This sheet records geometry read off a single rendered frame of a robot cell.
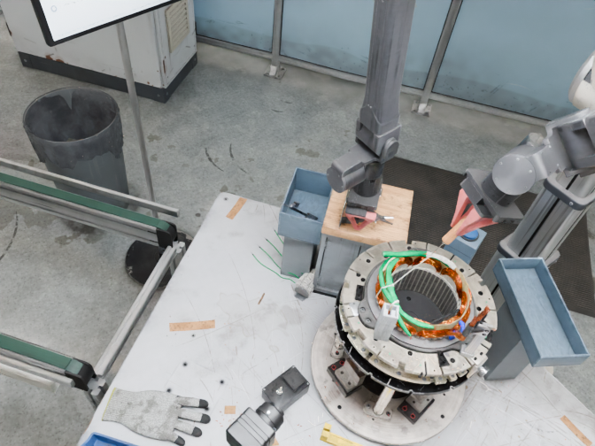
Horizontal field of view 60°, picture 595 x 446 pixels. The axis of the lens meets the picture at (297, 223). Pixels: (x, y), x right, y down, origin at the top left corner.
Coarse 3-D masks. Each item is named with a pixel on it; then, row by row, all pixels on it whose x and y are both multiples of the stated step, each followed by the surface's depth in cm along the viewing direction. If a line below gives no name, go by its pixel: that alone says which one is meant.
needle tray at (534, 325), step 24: (504, 264) 120; (528, 264) 121; (504, 288) 117; (528, 288) 119; (552, 288) 116; (504, 312) 120; (528, 312) 115; (552, 312) 115; (504, 336) 120; (528, 336) 108; (552, 336) 111; (576, 336) 108; (504, 360) 121; (528, 360) 122; (552, 360) 105; (576, 360) 106
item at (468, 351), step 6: (486, 324) 90; (474, 336) 94; (480, 336) 93; (468, 342) 96; (474, 342) 95; (480, 342) 94; (462, 348) 98; (468, 348) 96; (474, 348) 96; (462, 354) 98; (468, 354) 98; (474, 354) 98
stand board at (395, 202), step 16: (336, 192) 128; (384, 192) 130; (400, 192) 130; (336, 208) 125; (384, 208) 126; (400, 208) 127; (336, 224) 122; (368, 224) 122; (384, 224) 123; (400, 224) 123; (352, 240) 122; (368, 240) 120; (384, 240) 120; (400, 240) 120
